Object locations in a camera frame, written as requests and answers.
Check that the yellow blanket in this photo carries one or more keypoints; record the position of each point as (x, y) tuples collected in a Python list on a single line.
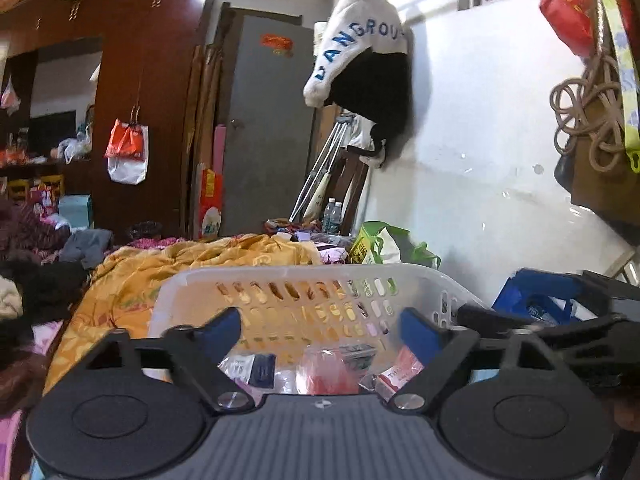
[(140, 285)]

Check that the brown hanging bag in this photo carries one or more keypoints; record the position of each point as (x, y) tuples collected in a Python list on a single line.
[(600, 180)]

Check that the orange and white plastic bag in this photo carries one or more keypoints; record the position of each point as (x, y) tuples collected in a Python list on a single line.
[(127, 152)]

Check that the pile of dark clothes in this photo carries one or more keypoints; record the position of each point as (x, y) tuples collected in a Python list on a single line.
[(30, 280)]

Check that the grey cloth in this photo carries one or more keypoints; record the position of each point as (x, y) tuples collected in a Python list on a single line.
[(87, 247)]

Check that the red hanging bag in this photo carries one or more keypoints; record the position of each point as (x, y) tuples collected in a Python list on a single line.
[(567, 10)]

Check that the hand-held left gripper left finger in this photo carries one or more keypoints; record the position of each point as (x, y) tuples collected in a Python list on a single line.
[(220, 327)]

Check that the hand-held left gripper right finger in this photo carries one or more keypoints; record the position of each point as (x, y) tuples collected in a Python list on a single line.
[(417, 331)]

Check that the white plastic basket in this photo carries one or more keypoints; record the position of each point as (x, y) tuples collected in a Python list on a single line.
[(300, 277)]

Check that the blue tote bag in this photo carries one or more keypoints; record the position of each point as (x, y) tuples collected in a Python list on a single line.
[(535, 295)]

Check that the teal box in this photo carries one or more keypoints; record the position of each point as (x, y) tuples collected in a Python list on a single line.
[(75, 210)]

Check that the red item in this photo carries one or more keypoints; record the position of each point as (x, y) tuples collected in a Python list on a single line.
[(327, 372)]

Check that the brown wooden wardrobe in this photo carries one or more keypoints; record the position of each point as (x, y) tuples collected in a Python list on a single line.
[(145, 85)]

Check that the white box with blue label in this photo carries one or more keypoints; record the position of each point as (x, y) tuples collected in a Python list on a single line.
[(250, 370)]

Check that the grey door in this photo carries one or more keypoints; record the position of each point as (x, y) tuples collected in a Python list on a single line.
[(270, 110)]

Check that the white and black jacket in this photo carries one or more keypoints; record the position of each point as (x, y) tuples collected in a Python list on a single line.
[(365, 60)]

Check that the red gift box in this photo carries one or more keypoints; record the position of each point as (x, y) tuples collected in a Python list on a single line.
[(211, 205)]

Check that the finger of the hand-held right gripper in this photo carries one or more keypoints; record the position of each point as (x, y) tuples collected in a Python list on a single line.
[(490, 317)]

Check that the green tote bag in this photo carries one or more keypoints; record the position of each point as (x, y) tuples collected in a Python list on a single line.
[(385, 245)]

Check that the clear water bottle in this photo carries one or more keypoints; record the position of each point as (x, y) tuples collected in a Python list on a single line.
[(330, 217), (339, 219)]

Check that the metal crutches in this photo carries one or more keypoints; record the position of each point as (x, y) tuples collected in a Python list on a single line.
[(322, 160)]

